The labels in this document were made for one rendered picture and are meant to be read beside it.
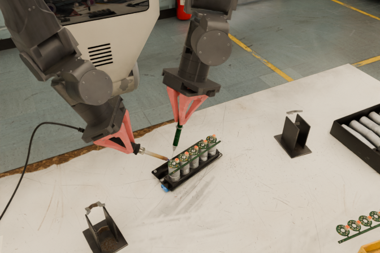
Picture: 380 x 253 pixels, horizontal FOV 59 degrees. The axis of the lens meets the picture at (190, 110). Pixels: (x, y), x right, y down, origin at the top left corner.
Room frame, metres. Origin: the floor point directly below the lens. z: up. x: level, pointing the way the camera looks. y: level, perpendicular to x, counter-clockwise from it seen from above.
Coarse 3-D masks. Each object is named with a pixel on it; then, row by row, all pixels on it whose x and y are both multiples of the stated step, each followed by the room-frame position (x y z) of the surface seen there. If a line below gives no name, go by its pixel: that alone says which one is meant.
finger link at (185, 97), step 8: (168, 80) 0.53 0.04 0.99; (176, 80) 0.52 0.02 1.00; (176, 88) 0.52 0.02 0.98; (184, 88) 0.52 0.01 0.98; (184, 96) 0.50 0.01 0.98; (192, 96) 0.50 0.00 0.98; (200, 96) 0.52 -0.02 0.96; (184, 104) 0.50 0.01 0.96; (192, 104) 0.53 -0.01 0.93; (200, 104) 0.53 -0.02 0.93; (184, 112) 0.51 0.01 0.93; (192, 112) 0.52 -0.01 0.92; (184, 120) 0.51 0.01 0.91
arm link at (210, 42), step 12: (192, 12) 0.55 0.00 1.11; (204, 12) 0.55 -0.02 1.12; (216, 12) 0.58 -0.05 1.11; (228, 12) 0.56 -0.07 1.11; (204, 24) 0.50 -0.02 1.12; (216, 24) 0.48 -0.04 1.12; (228, 24) 0.49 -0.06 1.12; (192, 36) 0.51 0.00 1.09; (204, 36) 0.47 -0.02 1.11; (216, 36) 0.47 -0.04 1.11; (192, 48) 0.51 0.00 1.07; (204, 48) 0.47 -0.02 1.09; (216, 48) 0.47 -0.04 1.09; (228, 48) 0.47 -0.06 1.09; (204, 60) 0.46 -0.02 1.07; (216, 60) 0.47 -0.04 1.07
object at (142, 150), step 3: (141, 147) 0.50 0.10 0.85; (141, 150) 0.49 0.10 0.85; (144, 150) 0.49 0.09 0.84; (141, 153) 0.49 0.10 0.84; (144, 153) 0.49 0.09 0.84; (147, 153) 0.49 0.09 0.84; (150, 153) 0.49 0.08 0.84; (153, 153) 0.50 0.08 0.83; (153, 156) 0.49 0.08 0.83; (156, 156) 0.49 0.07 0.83; (159, 156) 0.49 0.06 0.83; (162, 156) 0.50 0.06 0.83; (162, 159) 0.49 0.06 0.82; (165, 159) 0.49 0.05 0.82
